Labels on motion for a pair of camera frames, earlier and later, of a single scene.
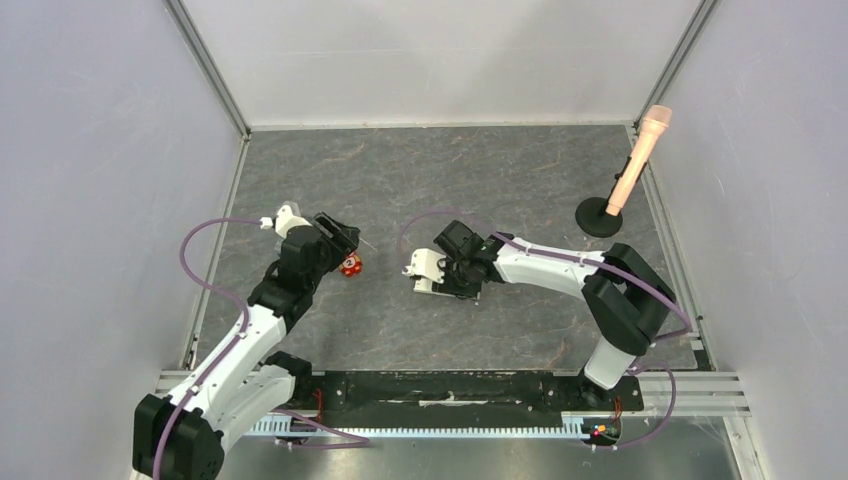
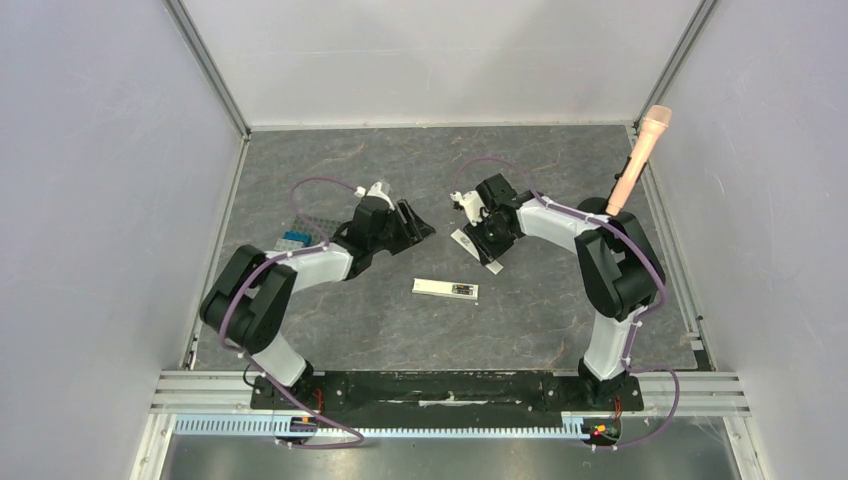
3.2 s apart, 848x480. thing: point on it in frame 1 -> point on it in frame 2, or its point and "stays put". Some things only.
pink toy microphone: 654,123 stays put
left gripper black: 345,239 -> 414,231
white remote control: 425,285 stays put
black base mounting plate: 451,392 stays put
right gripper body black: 454,266 -> 494,232
